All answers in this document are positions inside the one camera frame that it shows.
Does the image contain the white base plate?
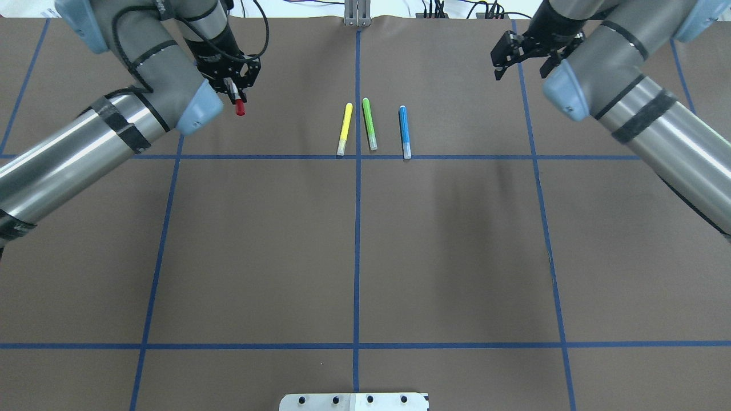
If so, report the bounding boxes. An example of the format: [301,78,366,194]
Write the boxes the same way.
[279,392,430,410]

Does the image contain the yellow marker pen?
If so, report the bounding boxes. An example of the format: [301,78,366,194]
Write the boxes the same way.
[336,102,354,156]

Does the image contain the aluminium frame post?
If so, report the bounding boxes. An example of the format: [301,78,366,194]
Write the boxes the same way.
[343,0,372,28]

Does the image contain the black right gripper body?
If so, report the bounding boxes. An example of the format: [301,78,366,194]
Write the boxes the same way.
[515,31,585,62]

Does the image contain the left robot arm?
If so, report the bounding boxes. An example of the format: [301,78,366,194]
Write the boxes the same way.
[1,1,267,245]

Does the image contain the red marker pen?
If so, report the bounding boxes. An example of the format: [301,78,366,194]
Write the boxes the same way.
[223,77,246,116]

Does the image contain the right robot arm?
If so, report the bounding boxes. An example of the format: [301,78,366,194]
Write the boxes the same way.
[490,1,730,239]

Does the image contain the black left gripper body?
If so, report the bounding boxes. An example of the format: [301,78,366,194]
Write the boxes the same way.
[195,53,262,93]

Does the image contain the blue marker pen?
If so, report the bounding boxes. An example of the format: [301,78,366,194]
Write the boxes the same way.
[399,105,412,160]

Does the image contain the brown paper table mat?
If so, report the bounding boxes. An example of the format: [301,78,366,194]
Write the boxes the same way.
[2,17,729,410]

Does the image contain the green marker pen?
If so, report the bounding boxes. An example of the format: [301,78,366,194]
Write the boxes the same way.
[362,97,378,151]

